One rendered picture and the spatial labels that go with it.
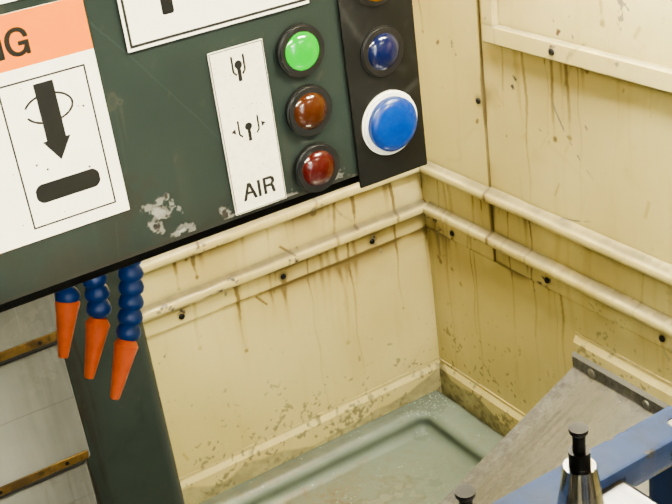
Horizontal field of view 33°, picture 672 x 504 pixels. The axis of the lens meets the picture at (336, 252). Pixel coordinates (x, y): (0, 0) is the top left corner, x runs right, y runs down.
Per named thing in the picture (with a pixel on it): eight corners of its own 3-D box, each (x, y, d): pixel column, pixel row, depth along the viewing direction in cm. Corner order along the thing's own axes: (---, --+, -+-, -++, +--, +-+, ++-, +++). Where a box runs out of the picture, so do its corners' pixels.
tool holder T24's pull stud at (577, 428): (577, 455, 87) (576, 418, 85) (595, 464, 86) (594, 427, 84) (563, 465, 86) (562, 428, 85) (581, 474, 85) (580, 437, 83)
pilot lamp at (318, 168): (340, 182, 60) (335, 143, 59) (305, 194, 59) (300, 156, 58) (334, 179, 60) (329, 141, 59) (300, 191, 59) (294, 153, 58)
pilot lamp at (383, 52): (404, 67, 60) (401, 26, 59) (370, 78, 59) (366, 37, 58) (398, 65, 60) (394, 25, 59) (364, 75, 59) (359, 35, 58)
